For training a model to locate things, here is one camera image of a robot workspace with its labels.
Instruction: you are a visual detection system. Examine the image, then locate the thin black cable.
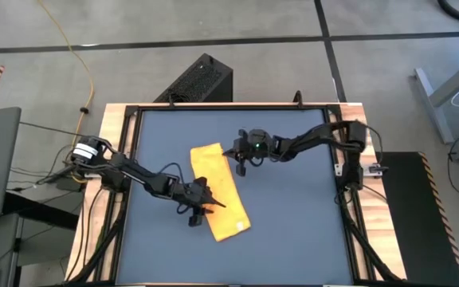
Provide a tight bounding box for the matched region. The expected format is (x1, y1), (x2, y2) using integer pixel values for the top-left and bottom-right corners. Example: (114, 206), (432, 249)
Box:
(18, 120), (100, 140)

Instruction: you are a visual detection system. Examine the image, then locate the yellow cable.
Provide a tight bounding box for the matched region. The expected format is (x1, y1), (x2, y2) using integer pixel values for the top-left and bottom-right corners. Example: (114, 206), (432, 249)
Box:
(37, 0), (96, 185)

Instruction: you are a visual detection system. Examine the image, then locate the black perforated computer tower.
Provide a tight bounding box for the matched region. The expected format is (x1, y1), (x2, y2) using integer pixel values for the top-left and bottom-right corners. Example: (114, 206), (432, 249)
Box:
(153, 53), (234, 104)

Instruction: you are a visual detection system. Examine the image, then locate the blue-grey table mat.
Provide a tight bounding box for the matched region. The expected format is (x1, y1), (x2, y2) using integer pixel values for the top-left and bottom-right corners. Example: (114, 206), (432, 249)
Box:
(116, 108), (355, 286)

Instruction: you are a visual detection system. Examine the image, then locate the wooden table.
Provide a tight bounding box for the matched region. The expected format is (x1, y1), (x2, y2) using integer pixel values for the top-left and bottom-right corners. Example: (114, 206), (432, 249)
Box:
(65, 102), (408, 282)

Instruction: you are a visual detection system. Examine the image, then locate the thick black hose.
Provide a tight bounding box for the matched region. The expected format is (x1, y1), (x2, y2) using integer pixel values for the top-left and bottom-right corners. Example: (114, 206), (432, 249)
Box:
(436, 0), (459, 26)

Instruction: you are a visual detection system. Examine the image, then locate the yellow towel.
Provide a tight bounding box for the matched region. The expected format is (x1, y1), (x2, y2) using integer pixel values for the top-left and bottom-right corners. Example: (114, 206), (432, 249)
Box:
(190, 142), (252, 242)

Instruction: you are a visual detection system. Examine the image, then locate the silver mounting plate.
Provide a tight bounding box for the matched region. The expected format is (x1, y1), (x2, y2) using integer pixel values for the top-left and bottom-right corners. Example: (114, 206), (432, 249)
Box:
(334, 161), (385, 178)

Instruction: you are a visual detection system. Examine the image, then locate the black table frame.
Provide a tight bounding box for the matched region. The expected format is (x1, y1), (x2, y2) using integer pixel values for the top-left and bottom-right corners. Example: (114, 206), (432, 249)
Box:
(65, 104), (405, 287)

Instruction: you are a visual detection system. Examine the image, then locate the large hazard-striped black floor mat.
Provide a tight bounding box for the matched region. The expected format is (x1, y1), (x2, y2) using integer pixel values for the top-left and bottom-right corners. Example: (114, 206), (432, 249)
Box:
(374, 151), (459, 287)

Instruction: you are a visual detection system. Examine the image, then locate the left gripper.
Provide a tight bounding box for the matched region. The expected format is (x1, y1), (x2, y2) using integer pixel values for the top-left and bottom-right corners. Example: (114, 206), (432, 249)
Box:
(175, 177), (227, 227)

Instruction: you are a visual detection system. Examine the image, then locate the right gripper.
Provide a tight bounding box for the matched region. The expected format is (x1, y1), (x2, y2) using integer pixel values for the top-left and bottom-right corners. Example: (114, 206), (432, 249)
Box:
(222, 128), (281, 177)

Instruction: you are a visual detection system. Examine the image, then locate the grey metal desk leg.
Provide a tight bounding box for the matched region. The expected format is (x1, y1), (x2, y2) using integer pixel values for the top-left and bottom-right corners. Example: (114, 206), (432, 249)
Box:
(414, 49), (459, 145)

